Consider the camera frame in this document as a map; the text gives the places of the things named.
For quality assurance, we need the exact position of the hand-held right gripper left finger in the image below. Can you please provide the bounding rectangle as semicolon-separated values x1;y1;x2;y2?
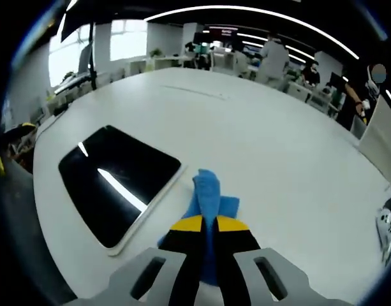
63;215;204;306

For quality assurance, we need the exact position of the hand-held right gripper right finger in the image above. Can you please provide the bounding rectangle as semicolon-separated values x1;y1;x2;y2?
215;215;354;306

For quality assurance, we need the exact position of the blue cleaning cloth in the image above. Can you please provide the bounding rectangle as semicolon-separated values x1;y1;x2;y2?
156;168;241;286

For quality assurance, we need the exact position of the black rectangular mirror white frame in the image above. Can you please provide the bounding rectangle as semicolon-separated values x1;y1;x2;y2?
57;124;190;258

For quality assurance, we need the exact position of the dark computer monitor on stand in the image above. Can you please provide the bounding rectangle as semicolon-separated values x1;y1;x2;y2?
78;22;98;91

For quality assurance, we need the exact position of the white handheld device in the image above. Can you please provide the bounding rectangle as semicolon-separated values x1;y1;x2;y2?
374;196;391;268

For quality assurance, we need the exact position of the white chair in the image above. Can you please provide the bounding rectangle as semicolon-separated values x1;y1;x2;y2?
357;94;391;186

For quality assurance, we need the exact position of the long curved ceiling light strip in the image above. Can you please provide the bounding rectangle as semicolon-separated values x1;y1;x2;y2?
144;5;360;61

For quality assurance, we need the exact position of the dark wall screen red sign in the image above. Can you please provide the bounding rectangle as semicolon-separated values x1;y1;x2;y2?
209;25;240;38

